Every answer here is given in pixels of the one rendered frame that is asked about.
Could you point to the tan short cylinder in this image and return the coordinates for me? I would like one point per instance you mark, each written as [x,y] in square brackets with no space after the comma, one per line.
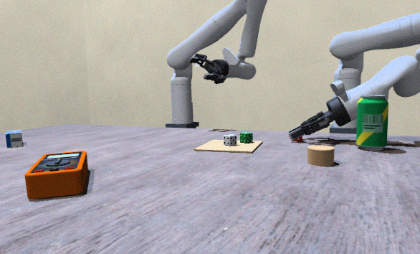
[320,155]

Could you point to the orange digital multimeter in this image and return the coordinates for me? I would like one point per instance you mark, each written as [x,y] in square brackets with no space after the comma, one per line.
[49,177]

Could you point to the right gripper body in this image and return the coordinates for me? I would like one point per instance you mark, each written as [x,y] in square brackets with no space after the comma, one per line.
[222,64]

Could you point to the green die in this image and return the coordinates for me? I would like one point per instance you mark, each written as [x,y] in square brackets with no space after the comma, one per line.
[246,137]

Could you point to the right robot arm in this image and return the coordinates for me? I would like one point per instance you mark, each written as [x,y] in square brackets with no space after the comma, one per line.
[210,32]

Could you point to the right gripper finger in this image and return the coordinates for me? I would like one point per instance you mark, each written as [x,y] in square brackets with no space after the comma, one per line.
[199,57]
[217,80]

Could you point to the green soda can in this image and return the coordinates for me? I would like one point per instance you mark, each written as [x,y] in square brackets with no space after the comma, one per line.
[372,122]

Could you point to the white die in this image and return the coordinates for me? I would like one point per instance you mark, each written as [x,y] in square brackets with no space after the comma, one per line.
[230,140]

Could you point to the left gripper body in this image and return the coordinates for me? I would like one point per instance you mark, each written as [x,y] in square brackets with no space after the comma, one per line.
[336,112]

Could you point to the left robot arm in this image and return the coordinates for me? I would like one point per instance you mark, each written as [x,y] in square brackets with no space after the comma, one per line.
[403,73]

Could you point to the beige flat mat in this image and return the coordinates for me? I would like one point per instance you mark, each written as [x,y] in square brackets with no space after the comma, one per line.
[218,146]

